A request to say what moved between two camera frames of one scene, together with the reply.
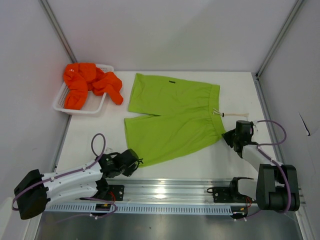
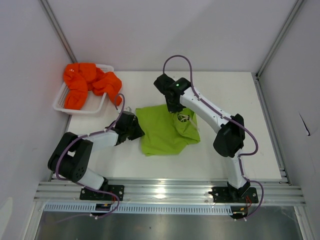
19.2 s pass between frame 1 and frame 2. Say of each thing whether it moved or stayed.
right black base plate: stayed
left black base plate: stayed
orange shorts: stayed
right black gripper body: moved
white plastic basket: stayed
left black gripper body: moved
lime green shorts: moved
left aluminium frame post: stayed
